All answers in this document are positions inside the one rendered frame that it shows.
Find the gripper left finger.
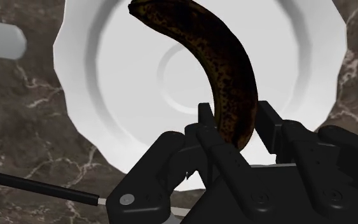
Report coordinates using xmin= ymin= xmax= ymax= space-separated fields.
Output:
xmin=106 ymin=102 xmax=272 ymax=224

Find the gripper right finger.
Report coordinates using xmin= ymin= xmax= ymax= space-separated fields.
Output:
xmin=254 ymin=100 xmax=358 ymax=224

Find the brown spotted overripe banana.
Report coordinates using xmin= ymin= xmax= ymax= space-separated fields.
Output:
xmin=127 ymin=0 xmax=259 ymax=151

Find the white round plate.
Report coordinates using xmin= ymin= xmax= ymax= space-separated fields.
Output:
xmin=52 ymin=0 xmax=348 ymax=192

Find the pale grey rounded object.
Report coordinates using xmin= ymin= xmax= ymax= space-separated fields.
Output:
xmin=0 ymin=21 xmax=28 ymax=60

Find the black handled kitchen tool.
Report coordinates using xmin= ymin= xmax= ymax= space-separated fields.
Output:
xmin=0 ymin=171 xmax=192 ymax=224

